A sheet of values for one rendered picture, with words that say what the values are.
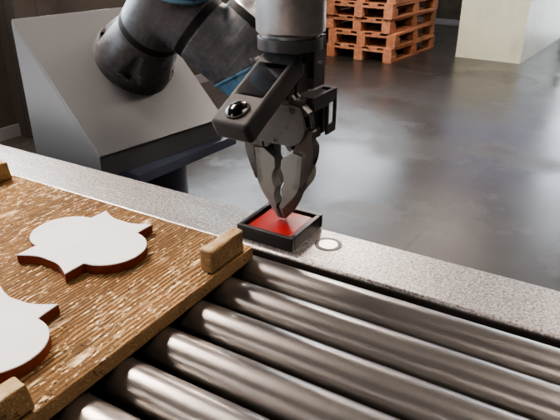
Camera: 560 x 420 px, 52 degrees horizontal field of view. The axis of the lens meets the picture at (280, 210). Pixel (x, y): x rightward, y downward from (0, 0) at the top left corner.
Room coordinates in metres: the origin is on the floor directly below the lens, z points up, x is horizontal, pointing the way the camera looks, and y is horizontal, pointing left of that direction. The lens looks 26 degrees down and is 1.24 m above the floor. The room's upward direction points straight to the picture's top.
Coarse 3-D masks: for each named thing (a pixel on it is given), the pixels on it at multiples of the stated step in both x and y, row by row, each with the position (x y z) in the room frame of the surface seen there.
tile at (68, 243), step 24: (96, 216) 0.60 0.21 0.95; (48, 240) 0.55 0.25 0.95; (72, 240) 0.55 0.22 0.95; (96, 240) 0.55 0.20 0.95; (120, 240) 0.55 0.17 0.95; (144, 240) 0.55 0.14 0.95; (48, 264) 0.51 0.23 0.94; (72, 264) 0.50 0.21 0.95; (96, 264) 0.50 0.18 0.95; (120, 264) 0.50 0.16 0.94
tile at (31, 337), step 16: (0, 288) 0.45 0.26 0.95; (0, 304) 0.43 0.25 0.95; (16, 304) 0.43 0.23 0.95; (32, 304) 0.43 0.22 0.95; (48, 304) 0.43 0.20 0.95; (0, 320) 0.40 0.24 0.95; (16, 320) 0.40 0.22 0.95; (32, 320) 0.40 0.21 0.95; (48, 320) 0.42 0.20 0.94; (0, 336) 0.38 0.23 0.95; (16, 336) 0.38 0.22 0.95; (32, 336) 0.38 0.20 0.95; (48, 336) 0.38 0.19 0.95; (0, 352) 0.36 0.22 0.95; (16, 352) 0.36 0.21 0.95; (32, 352) 0.36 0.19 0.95; (48, 352) 0.37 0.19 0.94; (0, 368) 0.34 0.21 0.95; (16, 368) 0.35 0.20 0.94; (32, 368) 0.36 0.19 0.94
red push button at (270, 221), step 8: (264, 216) 0.64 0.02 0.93; (272, 216) 0.64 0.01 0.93; (288, 216) 0.64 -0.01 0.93; (296, 216) 0.64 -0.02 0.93; (304, 216) 0.64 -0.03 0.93; (248, 224) 0.62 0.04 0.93; (256, 224) 0.62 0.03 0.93; (264, 224) 0.62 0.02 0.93; (272, 224) 0.62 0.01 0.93; (280, 224) 0.62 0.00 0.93; (288, 224) 0.62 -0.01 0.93; (296, 224) 0.62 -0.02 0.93; (304, 224) 0.62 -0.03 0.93; (280, 232) 0.60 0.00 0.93; (288, 232) 0.60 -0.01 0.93
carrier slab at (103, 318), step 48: (0, 192) 0.70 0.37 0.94; (48, 192) 0.70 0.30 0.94; (0, 240) 0.57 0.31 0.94; (192, 240) 0.57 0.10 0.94; (48, 288) 0.47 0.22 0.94; (96, 288) 0.47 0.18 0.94; (144, 288) 0.47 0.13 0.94; (192, 288) 0.47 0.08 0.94; (96, 336) 0.40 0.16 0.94; (144, 336) 0.41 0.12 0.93; (48, 384) 0.34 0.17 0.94
